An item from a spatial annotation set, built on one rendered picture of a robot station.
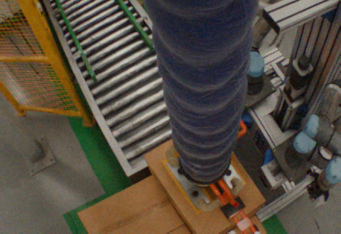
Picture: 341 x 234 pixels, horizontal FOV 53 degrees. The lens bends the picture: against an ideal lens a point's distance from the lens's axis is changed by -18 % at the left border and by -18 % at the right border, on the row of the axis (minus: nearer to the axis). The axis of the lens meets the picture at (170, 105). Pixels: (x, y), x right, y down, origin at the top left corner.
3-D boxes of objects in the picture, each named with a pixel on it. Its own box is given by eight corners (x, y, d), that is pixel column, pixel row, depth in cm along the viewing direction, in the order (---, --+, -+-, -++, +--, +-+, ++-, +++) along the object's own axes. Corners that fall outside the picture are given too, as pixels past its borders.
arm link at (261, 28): (236, 62, 206) (285, 2, 161) (230, 40, 213) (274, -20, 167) (255, 65, 210) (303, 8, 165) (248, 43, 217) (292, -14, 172)
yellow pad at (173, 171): (161, 162, 200) (160, 159, 195) (179, 152, 201) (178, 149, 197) (197, 215, 186) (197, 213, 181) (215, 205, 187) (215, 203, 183)
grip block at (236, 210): (218, 207, 177) (219, 205, 171) (236, 196, 178) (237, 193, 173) (227, 220, 173) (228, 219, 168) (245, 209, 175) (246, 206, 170)
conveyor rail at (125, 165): (37, -14, 357) (33, -25, 340) (41, -17, 358) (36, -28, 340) (131, 181, 262) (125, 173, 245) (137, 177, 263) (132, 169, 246)
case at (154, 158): (152, 174, 249) (142, 155, 213) (206, 142, 255) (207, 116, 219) (202, 246, 225) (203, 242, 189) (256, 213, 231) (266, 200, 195)
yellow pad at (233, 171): (194, 142, 203) (194, 139, 198) (211, 133, 204) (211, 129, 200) (230, 195, 189) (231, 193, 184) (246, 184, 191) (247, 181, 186)
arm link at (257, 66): (244, 85, 204) (246, 72, 192) (239, 63, 210) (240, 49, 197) (265, 82, 204) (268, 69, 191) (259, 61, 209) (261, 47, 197)
